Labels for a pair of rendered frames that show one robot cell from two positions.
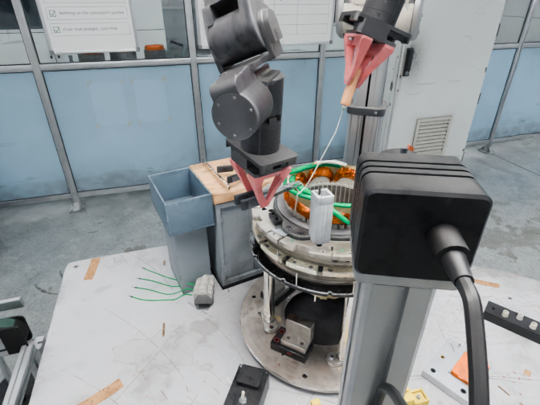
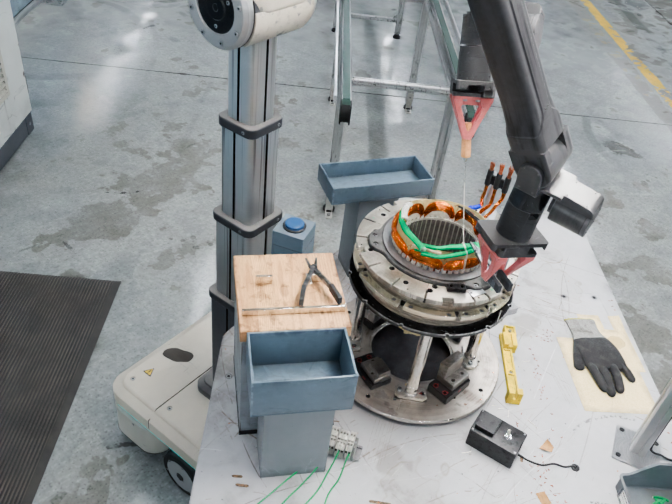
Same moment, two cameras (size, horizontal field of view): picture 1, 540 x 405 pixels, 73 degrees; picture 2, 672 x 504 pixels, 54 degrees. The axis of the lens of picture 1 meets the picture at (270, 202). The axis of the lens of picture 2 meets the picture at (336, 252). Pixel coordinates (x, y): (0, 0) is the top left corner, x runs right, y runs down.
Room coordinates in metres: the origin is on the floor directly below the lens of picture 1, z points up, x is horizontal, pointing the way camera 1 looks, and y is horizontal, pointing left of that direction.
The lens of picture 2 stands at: (0.58, 0.92, 1.86)
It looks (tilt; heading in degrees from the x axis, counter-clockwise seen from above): 39 degrees down; 283
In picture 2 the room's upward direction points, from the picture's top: 8 degrees clockwise
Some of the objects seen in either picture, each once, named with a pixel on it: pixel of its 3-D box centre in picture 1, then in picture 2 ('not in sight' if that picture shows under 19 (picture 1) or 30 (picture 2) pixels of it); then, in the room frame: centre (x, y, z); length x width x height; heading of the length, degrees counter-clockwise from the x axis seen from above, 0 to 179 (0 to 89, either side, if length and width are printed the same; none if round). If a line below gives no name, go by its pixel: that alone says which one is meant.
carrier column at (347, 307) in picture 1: (347, 323); (480, 324); (0.50, -0.15, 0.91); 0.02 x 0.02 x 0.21
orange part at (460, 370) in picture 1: (470, 370); not in sight; (0.47, -0.40, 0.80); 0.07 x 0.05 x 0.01; 132
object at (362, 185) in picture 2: not in sight; (368, 220); (0.81, -0.38, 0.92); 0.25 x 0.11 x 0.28; 37
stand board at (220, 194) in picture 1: (238, 175); (289, 294); (0.85, 0.08, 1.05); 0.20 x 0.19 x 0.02; 118
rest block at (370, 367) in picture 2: (276, 288); (376, 368); (0.68, -0.01, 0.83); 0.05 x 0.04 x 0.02; 137
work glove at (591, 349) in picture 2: not in sight; (598, 353); (0.21, -0.30, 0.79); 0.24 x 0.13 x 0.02; 107
